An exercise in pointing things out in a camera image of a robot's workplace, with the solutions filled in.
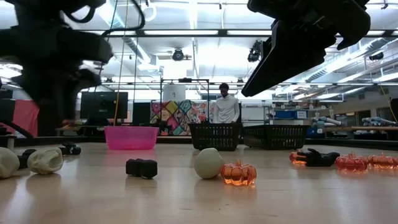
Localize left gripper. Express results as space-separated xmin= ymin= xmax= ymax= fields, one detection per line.
xmin=0 ymin=26 xmax=114 ymax=138

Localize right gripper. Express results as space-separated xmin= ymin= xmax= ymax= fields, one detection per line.
xmin=241 ymin=0 xmax=373 ymax=98

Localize black slotted plastic basket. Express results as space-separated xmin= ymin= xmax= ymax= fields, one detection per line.
xmin=188 ymin=122 xmax=243 ymax=152
xmin=241 ymin=124 xmax=309 ymax=151

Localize small pale toy skull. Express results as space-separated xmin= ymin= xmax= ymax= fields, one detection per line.
xmin=0 ymin=146 xmax=21 ymax=180
xmin=194 ymin=147 xmax=225 ymax=180
xmin=27 ymin=146 xmax=64 ymax=175

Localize black ceiling spotlight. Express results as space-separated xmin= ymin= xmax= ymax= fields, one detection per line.
xmin=172 ymin=48 xmax=186 ymax=62
xmin=247 ymin=39 xmax=265 ymax=63

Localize blue storage bins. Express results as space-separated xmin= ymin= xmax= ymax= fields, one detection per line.
xmin=274 ymin=110 xmax=309 ymax=120

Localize red hanging cloth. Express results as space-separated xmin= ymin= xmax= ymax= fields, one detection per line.
xmin=12 ymin=99 xmax=40 ymax=138

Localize black monitor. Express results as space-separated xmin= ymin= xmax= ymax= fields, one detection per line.
xmin=80 ymin=91 xmax=129 ymax=120

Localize person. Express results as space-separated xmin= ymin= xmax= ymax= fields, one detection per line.
xmin=212 ymin=82 xmax=241 ymax=124

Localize black upright panel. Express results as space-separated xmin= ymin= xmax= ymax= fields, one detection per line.
xmin=132 ymin=101 xmax=152 ymax=127

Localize pink plastic bowl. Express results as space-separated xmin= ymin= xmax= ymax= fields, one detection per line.
xmin=104 ymin=125 xmax=160 ymax=151

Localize colourful patchwork quilt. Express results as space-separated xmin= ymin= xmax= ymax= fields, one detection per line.
xmin=150 ymin=99 xmax=217 ymax=137

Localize yellow hanging rope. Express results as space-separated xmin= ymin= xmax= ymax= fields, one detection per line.
xmin=113 ymin=0 xmax=130 ymax=127

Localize white hanging ring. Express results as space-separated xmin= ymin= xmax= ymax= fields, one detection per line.
xmin=142 ymin=2 xmax=158 ymax=22

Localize black metal stand frame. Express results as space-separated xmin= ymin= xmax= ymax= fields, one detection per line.
xmin=160 ymin=78 xmax=210 ymax=125

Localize black aluminium table frame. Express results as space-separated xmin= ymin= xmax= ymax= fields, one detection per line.
xmin=0 ymin=135 xmax=398 ymax=151

